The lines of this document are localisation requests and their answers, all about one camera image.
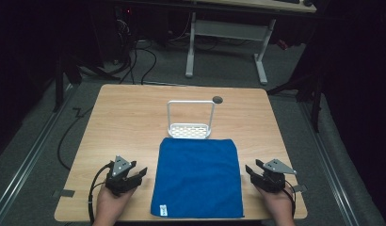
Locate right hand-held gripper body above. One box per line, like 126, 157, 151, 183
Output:
250, 158, 298, 193

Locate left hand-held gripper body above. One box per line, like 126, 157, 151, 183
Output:
105, 154, 144, 198

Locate blue cloth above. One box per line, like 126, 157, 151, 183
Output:
150, 137, 245, 219

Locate white perforated rack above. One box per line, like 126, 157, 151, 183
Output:
166, 100, 217, 140

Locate person's right hand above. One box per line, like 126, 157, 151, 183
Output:
254, 185, 297, 226

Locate person's left hand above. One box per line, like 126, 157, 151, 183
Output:
92, 184, 136, 226

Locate black metal stand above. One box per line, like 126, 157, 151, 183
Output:
52, 51, 121, 113
265, 60, 325, 134

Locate black computer tower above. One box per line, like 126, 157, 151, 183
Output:
114, 5, 137, 64

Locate white-framed wooden desk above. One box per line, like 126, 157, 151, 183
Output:
184, 0, 318, 87

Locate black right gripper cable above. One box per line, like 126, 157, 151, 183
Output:
283, 180, 298, 218

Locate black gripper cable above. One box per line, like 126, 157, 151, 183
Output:
283, 180, 298, 218
87, 161, 116, 226

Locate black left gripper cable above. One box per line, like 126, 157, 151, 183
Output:
87, 161, 116, 226

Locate metal floor rail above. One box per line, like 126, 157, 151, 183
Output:
0, 84, 80, 218
298, 99, 361, 226

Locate black floor cable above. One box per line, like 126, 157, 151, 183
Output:
56, 106, 95, 172

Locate black cable bundle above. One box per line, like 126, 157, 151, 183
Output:
118, 39, 158, 86

